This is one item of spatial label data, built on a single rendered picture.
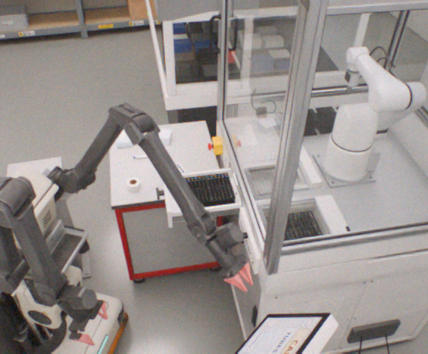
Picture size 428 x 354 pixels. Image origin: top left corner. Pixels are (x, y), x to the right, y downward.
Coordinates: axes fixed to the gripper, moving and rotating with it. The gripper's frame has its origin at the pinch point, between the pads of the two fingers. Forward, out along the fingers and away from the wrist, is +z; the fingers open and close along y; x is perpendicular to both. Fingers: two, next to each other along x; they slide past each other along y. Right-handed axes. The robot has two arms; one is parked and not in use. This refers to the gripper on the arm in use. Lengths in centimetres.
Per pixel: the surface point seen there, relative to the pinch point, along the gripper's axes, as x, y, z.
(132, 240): 106, 20, -27
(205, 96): 85, 105, -68
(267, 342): -5.4, -9.6, 15.1
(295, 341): -17.4, -8.4, 15.4
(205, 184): 52, 45, -30
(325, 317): -23.1, 1.4, 15.8
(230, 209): 43, 42, -14
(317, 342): -23.5, -6.3, 17.9
